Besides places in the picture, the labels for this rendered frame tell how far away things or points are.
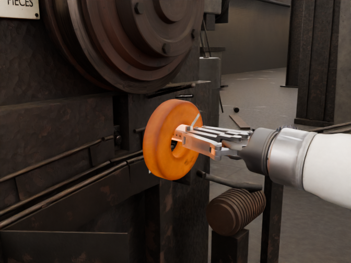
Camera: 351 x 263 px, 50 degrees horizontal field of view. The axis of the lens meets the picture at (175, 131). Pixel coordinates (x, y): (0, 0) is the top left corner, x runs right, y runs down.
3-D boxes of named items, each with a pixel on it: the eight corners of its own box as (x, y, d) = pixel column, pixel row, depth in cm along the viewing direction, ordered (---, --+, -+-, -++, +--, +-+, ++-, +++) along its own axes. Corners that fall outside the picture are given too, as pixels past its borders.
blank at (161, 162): (162, 191, 75) (176, 196, 73) (129, 143, 64) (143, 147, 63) (198, 133, 82) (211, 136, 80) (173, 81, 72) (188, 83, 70)
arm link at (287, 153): (317, 181, 61) (282, 172, 65) (325, 128, 59) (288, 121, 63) (297, 199, 54) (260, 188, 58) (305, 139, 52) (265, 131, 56)
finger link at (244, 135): (245, 135, 63) (249, 133, 64) (192, 123, 70) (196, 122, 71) (244, 157, 64) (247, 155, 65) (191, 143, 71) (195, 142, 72)
